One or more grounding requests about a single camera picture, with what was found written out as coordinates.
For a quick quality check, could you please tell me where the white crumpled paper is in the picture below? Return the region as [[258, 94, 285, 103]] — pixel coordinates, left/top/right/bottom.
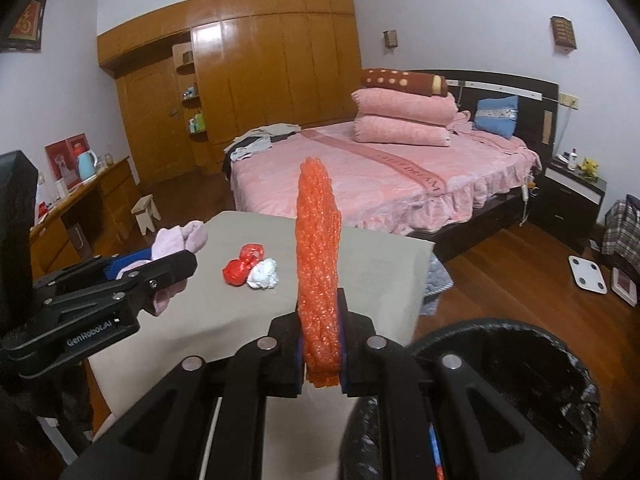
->
[[247, 258, 279, 291]]

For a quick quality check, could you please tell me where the small wooden stool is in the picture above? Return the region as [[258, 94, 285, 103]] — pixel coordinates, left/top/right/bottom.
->
[[131, 193, 162, 236]]

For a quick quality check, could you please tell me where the dark headboard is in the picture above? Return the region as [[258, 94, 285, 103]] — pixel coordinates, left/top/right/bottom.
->
[[407, 70, 560, 161]]

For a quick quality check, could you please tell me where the grey quilted cloth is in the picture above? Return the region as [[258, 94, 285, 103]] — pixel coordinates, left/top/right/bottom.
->
[[420, 252, 453, 317]]

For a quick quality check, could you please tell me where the white pink flat box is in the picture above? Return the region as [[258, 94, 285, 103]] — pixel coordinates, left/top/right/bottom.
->
[[612, 266, 640, 307]]

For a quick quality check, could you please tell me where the red photo board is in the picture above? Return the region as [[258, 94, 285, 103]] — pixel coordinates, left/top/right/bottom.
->
[[44, 132, 91, 191]]

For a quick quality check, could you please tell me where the plaid bag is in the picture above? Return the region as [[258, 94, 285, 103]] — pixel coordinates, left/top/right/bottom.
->
[[600, 195, 640, 273]]

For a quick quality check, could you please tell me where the pile of light clothes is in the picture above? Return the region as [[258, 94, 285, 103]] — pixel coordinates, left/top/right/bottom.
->
[[227, 122, 301, 163]]

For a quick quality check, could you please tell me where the white bathroom scale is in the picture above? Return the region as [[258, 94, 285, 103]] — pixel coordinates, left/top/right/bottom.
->
[[568, 255, 613, 295]]

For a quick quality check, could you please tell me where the orange foam net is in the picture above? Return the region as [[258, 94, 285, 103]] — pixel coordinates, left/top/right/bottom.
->
[[295, 156, 343, 390]]

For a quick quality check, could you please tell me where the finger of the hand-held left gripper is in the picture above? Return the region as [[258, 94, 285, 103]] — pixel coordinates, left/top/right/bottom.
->
[[45, 250, 198, 318], [32, 249, 153, 301]]

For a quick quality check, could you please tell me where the dark nightstand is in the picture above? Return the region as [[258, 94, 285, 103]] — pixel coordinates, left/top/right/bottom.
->
[[530, 155, 608, 253]]

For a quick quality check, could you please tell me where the light blue kettle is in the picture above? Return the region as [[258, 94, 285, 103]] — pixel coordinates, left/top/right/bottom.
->
[[76, 145, 99, 184]]

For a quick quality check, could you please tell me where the black trash bin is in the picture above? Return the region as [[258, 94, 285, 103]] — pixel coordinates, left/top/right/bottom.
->
[[340, 317, 601, 480]]

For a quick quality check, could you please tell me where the wooden desk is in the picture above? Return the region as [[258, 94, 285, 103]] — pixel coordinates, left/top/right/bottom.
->
[[27, 156, 143, 271]]

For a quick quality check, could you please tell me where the pink bed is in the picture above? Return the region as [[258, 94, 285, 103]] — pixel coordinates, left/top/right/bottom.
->
[[230, 120, 543, 236]]

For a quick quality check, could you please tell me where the pink sock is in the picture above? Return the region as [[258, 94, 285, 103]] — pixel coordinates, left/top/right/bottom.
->
[[150, 220, 208, 317]]

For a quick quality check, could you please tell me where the large wooden wall lamp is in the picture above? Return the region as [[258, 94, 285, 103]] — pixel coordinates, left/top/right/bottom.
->
[[550, 16, 577, 53]]

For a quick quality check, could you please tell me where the wooden wardrobe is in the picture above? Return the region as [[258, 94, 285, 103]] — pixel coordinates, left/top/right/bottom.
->
[[96, 0, 363, 186]]

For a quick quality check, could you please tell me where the brown dotted bolster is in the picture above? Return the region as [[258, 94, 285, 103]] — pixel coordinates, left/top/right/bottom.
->
[[361, 68, 449, 97]]

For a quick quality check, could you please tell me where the blue cushion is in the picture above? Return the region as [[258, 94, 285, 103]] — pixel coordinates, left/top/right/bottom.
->
[[472, 95, 519, 140]]

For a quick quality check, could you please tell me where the red plastic bag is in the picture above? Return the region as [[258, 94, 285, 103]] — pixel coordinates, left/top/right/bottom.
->
[[221, 243, 266, 287]]

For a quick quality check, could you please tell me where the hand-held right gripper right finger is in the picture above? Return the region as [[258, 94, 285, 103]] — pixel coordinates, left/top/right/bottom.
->
[[336, 287, 583, 480]]

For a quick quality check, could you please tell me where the framed wall picture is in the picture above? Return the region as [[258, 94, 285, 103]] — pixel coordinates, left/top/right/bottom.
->
[[0, 0, 48, 53]]

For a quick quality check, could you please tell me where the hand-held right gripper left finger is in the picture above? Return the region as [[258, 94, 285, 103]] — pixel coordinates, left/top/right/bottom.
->
[[59, 304, 307, 480]]

